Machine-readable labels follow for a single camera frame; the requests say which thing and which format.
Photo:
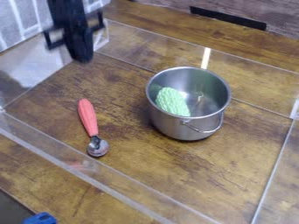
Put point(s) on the pink handled metal spoon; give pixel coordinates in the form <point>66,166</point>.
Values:
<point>98,146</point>

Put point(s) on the stainless steel pot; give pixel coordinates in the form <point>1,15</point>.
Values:
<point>206,97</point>

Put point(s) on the black bar on wall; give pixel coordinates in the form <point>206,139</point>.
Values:
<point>229,18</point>

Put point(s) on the green knitted toy vegetable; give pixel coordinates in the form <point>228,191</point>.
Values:
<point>172,102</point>

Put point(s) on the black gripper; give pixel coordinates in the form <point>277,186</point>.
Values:
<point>74,28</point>

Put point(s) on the blue object at corner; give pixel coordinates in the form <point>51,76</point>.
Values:
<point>41,218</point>

